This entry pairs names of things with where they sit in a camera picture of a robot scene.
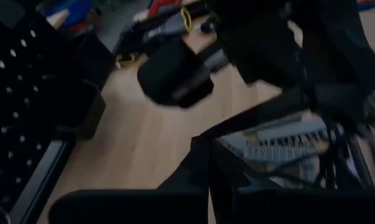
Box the black C-clamp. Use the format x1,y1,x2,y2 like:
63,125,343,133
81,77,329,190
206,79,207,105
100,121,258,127
193,14,230,74

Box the black aluminium table frame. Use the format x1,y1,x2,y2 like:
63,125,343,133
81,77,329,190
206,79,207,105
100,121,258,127
6,138,78,224

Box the black pegboard bin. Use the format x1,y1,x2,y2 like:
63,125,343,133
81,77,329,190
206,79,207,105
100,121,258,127
71,30,117,91
55,79,108,141

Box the red framed black device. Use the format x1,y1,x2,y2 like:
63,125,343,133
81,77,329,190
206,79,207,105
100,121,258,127
148,0,183,16

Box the black glove grey cuff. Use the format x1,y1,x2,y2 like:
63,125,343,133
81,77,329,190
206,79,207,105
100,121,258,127
117,6,196,60

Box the black pegboard cart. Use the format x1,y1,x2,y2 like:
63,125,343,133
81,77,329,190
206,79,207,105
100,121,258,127
0,14,115,224

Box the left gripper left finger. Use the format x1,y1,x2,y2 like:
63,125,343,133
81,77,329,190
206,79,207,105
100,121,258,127
49,136,210,224

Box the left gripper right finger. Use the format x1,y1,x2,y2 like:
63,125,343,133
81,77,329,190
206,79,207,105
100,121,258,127
208,139,375,224

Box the black pliers yellow handles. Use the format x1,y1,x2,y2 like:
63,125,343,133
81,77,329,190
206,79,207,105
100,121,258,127
114,52,137,70

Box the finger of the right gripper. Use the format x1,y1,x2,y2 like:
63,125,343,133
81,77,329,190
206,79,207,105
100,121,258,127
192,88,314,144
311,82,375,139

